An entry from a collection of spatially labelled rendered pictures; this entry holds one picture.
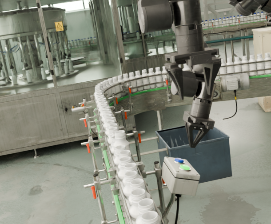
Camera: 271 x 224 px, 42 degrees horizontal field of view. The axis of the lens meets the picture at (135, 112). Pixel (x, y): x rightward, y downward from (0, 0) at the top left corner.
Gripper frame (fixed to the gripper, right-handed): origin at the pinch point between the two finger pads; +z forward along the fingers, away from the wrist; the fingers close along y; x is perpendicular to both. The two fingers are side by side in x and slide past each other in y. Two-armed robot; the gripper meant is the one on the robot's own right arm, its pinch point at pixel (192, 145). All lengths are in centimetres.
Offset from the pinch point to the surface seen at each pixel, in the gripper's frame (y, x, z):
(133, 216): 20.7, -19.1, 14.4
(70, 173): -289, -22, 130
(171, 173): -0.1, -4.6, 9.9
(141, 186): 14.3, -17.0, 9.1
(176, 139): -91, 26, 22
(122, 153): -11.9, -18.6, 9.2
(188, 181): 3.5, -0.2, 10.3
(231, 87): -158, 85, -8
